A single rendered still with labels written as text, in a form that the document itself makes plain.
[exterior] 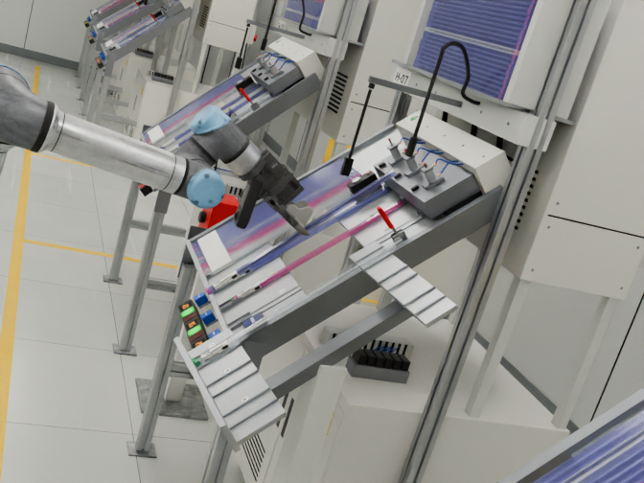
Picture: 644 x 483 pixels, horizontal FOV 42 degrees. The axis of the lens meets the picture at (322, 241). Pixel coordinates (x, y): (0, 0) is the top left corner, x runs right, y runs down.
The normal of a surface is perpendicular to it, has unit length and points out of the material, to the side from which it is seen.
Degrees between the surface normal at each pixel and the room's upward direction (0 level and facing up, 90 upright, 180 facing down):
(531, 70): 90
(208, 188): 90
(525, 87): 90
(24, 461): 0
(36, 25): 90
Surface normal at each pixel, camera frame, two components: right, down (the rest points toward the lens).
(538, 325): -0.92, -0.18
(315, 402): 0.39, 0.35
